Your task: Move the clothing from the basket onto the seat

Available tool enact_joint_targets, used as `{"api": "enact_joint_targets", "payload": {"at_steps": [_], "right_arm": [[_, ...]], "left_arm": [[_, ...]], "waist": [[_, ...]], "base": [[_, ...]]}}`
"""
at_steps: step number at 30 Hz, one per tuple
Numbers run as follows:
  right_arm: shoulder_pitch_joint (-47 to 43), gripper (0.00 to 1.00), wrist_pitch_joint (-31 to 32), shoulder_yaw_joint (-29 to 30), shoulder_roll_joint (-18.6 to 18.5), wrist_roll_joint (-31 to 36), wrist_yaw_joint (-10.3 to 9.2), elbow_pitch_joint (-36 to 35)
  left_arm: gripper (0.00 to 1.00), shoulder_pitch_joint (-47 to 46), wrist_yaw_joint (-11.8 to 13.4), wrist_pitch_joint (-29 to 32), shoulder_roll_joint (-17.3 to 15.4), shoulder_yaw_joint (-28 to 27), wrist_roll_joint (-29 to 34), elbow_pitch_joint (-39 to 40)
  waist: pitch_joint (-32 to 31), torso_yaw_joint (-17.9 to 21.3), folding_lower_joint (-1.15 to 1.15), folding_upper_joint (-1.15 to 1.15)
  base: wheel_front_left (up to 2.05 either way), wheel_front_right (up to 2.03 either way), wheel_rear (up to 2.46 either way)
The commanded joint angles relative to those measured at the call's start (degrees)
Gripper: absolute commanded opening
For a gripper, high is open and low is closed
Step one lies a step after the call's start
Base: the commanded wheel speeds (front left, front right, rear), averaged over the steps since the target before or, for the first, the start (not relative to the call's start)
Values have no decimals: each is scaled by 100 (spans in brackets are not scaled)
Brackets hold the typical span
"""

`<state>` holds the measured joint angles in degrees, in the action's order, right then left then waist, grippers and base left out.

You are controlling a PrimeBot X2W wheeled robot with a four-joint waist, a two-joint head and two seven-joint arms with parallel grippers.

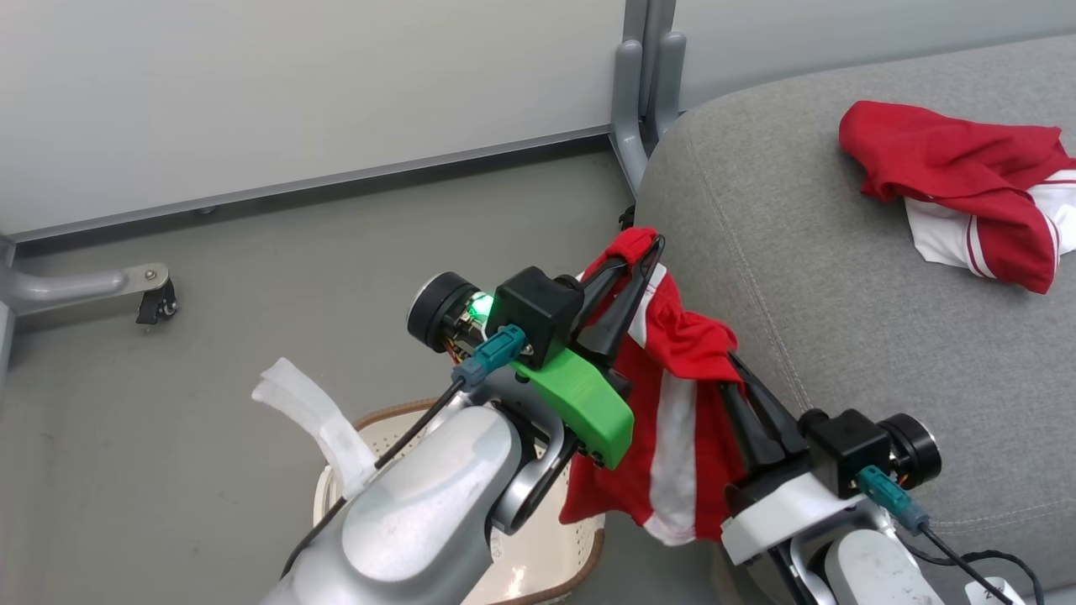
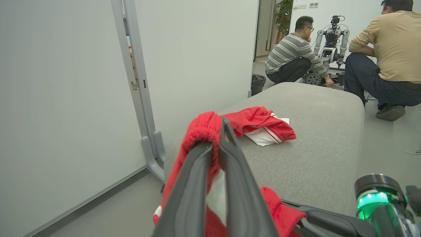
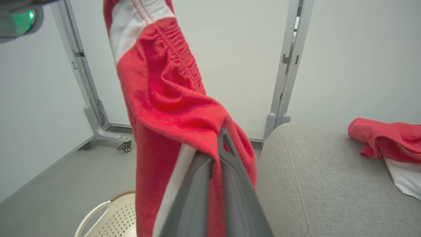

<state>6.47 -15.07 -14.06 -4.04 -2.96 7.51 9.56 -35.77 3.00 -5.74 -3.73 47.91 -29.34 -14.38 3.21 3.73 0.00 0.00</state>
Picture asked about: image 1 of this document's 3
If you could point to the white cloth strip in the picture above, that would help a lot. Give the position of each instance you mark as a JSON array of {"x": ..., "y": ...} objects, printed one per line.
[{"x": 311, "y": 412}]

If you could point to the red jersey with white panel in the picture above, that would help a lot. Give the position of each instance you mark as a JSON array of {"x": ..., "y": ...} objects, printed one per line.
[{"x": 941, "y": 160}]

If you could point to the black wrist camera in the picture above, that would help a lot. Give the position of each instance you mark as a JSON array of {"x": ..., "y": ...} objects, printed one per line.
[
  {"x": 849, "y": 449},
  {"x": 538, "y": 311}
]

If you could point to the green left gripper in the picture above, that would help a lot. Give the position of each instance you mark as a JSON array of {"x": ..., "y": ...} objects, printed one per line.
[{"x": 584, "y": 403}]

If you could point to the grey fabric sofa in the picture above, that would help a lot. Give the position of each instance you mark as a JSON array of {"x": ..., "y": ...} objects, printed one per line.
[{"x": 841, "y": 294}]

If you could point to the red shorts with white stripe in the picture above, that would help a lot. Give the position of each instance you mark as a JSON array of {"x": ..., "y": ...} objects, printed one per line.
[{"x": 689, "y": 336}]

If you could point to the grey metal partition leg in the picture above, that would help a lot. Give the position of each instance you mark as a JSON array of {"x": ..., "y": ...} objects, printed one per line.
[
  {"x": 626, "y": 101},
  {"x": 67, "y": 286}
]

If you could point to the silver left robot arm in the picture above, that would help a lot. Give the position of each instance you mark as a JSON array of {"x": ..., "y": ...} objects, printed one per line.
[{"x": 420, "y": 504}]

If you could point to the black partition caster wheel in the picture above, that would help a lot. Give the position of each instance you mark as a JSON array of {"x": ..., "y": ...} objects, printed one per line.
[
  {"x": 158, "y": 304},
  {"x": 627, "y": 218}
]

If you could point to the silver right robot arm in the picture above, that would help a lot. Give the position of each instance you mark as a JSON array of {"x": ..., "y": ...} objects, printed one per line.
[{"x": 870, "y": 571}]

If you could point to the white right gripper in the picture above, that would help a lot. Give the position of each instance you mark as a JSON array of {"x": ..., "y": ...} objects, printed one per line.
[{"x": 782, "y": 512}]

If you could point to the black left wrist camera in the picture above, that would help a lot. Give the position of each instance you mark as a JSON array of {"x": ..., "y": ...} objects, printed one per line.
[{"x": 538, "y": 311}]

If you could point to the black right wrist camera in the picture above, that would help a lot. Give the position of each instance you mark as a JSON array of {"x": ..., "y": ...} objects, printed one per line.
[{"x": 849, "y": 449}]

